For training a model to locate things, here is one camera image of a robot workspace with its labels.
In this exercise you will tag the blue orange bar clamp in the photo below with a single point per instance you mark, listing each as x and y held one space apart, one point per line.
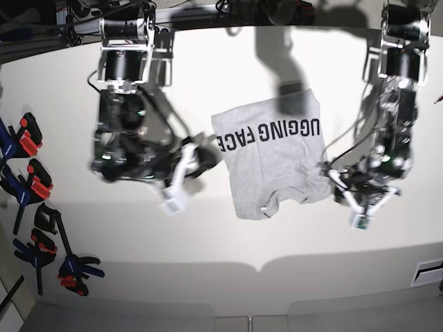
36 188
39 254
23 143

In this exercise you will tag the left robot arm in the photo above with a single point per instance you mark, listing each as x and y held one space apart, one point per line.
402 68

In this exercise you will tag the red screwdriver tip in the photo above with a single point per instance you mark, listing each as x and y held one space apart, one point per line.
439 99

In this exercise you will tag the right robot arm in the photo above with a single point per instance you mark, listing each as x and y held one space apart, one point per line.
134 140

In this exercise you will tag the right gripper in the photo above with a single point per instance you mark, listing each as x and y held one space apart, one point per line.
158 165

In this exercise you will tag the grey T-shirt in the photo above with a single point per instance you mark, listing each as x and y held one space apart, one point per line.
274 151

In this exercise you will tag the long black bar clamp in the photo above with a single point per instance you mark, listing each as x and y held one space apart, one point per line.
74 269

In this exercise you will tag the black strip at table corner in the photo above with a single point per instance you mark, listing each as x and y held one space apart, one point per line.
11 293

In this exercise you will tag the white label with black mark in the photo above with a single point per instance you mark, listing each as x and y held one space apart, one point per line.
427 272

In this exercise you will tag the top blue orange bar clamp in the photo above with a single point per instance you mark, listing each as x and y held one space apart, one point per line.
23 143

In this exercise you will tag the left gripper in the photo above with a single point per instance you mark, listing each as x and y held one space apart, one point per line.
363 184

